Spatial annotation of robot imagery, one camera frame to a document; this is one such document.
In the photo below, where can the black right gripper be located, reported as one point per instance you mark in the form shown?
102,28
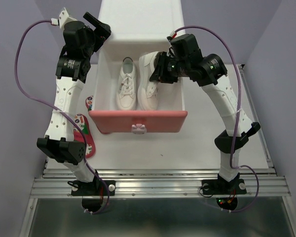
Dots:
157,74

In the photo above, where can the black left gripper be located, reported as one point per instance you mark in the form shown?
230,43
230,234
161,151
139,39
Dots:
103,32

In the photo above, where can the white sneaker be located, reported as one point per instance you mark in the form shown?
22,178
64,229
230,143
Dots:
126,94
147,91

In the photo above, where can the pink drawer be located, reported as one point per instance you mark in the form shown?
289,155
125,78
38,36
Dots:
170,113

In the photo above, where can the white shoe cabinet body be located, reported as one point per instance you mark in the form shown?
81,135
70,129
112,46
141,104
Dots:
141,20

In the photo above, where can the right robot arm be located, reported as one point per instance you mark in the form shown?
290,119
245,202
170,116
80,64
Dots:
238,127

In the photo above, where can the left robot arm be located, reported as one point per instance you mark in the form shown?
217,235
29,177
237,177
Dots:
71,72

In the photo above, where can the red patterned slipper near cabinet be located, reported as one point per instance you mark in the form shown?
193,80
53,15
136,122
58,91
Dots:
89,103

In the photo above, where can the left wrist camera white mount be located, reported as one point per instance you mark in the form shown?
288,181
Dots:
63,18

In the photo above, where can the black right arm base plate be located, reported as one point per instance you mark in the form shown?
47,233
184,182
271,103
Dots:
216,187

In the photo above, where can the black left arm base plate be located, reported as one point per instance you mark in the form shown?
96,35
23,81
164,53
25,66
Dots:
95,188

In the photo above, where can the aluminium rail frame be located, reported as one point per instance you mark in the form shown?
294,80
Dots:
157,179

